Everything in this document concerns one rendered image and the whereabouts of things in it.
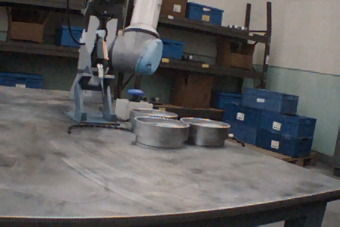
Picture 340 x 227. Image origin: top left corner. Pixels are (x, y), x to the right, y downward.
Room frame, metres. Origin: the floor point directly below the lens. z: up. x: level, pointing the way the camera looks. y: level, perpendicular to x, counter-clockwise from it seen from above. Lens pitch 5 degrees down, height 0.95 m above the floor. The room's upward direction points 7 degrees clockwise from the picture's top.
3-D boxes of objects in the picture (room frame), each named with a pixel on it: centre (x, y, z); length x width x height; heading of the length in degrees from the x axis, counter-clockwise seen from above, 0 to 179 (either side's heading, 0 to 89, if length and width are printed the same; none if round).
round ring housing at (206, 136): (0.85, -0.08, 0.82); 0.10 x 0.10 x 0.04
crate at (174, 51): (4.97, 0.23, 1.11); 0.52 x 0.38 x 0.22; 120
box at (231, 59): (5.54, -0.78, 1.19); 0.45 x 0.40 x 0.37; 115
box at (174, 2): (4.96, 0.23, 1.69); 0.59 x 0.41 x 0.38; 125
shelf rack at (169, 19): (5.28, -0.30, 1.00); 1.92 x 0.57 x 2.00; 120
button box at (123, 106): (1.06, 0.09, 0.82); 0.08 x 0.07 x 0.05; 30
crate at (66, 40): (4.47, 1.08, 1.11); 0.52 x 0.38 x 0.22; 120
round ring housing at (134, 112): (0.91, 0.03, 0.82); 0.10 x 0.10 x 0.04
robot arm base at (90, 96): (1.34, 0.26, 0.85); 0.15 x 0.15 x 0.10
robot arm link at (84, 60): (1.34, 0.25, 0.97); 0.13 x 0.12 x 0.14; 80
